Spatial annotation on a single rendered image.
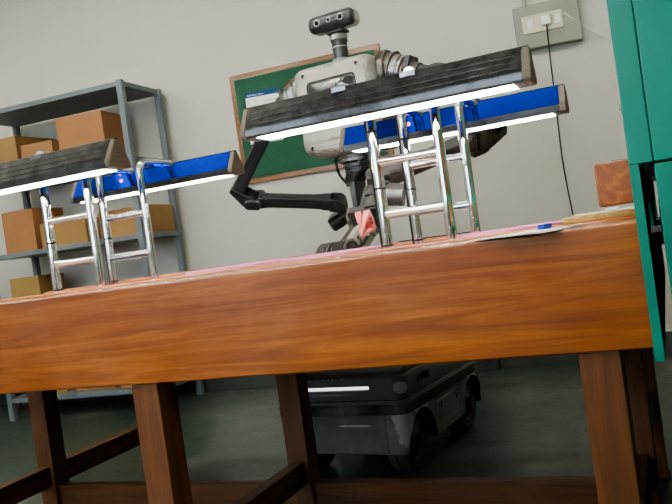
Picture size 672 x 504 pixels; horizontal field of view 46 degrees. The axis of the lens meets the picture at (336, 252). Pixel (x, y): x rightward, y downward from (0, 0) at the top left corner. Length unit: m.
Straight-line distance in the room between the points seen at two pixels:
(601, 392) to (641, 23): 0.53
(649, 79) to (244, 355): 0.79
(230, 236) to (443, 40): 1.66
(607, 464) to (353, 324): 0.44
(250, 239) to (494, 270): 3.52
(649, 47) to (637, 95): 0.06
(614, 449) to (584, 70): 3.18
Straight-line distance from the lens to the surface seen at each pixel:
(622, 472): 1.28
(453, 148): 2.48
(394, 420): 2.60
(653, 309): 1.11
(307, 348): 1.35
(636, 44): 1.12
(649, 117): 1.11
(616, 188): 1.32
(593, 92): 4.26
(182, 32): 4.98
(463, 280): 1.24
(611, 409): 1.25
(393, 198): 2.33
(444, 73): 1.58
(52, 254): 2.29
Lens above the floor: 0.79
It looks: 1 degrees down
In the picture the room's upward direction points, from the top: 8 degrees counter-clockwise
